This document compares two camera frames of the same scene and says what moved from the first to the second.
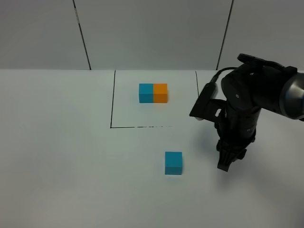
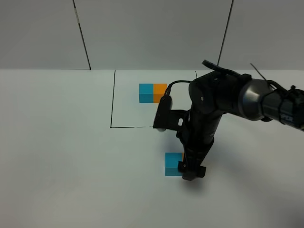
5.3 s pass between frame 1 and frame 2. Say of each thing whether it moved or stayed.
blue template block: stayed
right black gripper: moved
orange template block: stayed
